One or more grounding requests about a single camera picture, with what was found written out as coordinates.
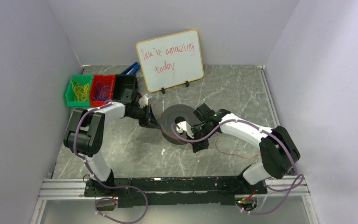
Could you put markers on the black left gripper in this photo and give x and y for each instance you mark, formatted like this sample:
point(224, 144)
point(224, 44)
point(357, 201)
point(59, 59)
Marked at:
point(149, 116)

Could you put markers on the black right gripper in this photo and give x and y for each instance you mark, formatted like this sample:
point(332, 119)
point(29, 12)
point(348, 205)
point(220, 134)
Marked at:
point(196, 129)

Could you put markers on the black perforated cable spool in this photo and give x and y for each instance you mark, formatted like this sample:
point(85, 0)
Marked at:
point(176, 114)

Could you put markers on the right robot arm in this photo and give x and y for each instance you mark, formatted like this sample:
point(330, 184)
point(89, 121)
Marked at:
point(277, 149)

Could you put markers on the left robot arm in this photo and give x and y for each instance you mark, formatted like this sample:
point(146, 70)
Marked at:
point(85, 131)

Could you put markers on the black storage bin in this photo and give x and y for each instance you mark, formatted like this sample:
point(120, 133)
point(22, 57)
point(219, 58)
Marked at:
point(125, 88)

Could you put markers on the blue tool behind bins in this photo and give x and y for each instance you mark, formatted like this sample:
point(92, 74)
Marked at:
point(132, 69)

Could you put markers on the red storage bin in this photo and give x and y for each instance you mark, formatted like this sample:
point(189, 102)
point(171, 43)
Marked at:
point(101, 89)

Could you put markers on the yellow framed whiteboard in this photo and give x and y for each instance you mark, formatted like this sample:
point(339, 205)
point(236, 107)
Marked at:
point(171, 60)

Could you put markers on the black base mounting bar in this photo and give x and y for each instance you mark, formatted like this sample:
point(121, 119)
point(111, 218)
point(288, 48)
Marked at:
point(130, 192)

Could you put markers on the green storage bin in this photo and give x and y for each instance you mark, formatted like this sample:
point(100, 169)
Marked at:
point(77, 92)

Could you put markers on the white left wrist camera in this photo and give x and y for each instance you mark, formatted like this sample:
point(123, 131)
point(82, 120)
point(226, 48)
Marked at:
point(144, 100)

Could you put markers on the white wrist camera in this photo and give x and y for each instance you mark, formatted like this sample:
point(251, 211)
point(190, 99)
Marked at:
point(144, 100)
point(184, 128)

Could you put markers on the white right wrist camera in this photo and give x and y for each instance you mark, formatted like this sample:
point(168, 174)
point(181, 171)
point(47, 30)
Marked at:
point(184, 128)

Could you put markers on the aluminium frame rail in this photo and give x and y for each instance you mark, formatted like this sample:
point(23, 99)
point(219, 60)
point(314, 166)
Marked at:
point(77, 189)

